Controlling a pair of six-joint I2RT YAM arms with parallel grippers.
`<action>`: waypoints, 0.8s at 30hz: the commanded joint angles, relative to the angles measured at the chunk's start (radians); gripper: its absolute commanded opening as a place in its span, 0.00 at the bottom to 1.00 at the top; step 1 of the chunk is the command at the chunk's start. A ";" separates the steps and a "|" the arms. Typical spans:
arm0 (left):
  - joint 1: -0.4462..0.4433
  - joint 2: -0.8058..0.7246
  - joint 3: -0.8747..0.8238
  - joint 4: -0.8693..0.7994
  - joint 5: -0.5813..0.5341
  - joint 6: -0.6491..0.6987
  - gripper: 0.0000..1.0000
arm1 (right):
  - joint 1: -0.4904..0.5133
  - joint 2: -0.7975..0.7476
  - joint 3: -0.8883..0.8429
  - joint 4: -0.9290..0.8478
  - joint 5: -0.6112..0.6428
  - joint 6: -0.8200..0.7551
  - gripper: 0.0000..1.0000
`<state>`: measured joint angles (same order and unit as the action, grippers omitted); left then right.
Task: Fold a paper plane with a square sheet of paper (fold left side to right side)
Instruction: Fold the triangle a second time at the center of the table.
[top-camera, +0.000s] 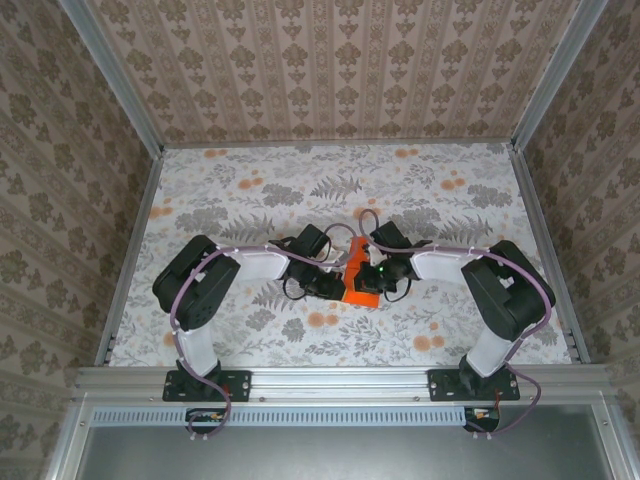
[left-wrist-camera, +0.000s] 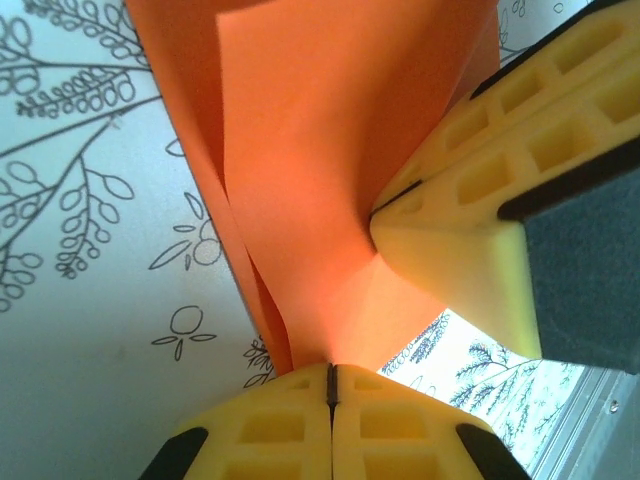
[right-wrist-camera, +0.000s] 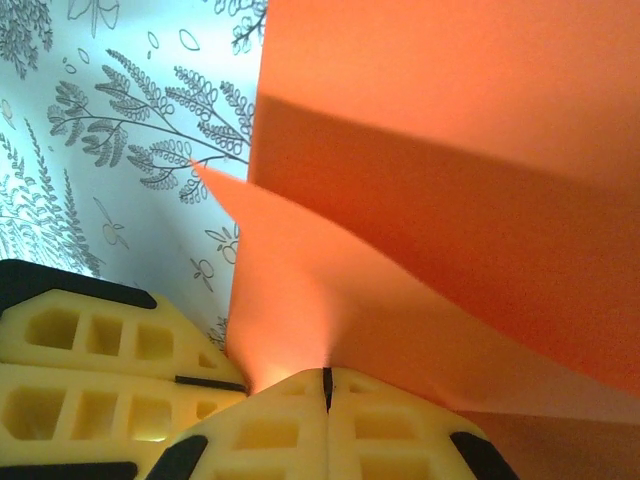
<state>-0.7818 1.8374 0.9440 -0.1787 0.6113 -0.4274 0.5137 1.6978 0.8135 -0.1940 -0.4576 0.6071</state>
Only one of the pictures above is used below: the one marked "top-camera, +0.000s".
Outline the white slotted cable duct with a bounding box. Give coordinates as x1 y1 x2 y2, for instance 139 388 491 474
92 405 467 428

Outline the thin black left wrist cable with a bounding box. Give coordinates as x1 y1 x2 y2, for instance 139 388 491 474
281 274 315 302

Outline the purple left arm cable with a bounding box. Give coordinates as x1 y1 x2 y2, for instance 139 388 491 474
169 222 361 444

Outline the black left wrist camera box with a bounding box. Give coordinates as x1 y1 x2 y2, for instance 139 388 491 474
291 223 330 257

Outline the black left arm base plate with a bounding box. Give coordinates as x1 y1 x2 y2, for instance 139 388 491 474
162 368 252 403

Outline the grey metal panel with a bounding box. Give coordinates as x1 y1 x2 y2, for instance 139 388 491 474
74 404 619 480

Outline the aluminium side rail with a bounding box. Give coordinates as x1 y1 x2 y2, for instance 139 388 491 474
94 149 165 367
506 143 592 365

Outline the long aluminium base rail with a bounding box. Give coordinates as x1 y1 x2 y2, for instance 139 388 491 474
74 363 614 402

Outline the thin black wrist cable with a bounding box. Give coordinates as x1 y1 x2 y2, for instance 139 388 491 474
281 274 315 302
381 276 415 305

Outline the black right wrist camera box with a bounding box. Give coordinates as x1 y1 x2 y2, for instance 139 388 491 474
371 219 414 252

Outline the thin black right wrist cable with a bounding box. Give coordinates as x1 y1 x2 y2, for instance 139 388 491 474
381 276 415 305

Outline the orange paper sheet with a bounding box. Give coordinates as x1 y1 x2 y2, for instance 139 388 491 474
341 236 382 308

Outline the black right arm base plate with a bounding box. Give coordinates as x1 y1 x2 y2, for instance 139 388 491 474
428 368 521 403

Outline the aluminium frame post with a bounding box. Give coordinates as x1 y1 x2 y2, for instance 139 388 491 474
510 0 614 152
58 0 166 157

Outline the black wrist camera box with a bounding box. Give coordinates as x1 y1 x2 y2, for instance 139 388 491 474
291 223 330 257
371 219 414 252

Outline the thin aluminium rear rail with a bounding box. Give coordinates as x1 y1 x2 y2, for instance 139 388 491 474
162 139 514 150

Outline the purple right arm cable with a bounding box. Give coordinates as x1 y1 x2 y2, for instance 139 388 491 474
358 208 557 441

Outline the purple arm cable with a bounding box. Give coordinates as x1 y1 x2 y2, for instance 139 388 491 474
169 222 361 444
358 208 557 441

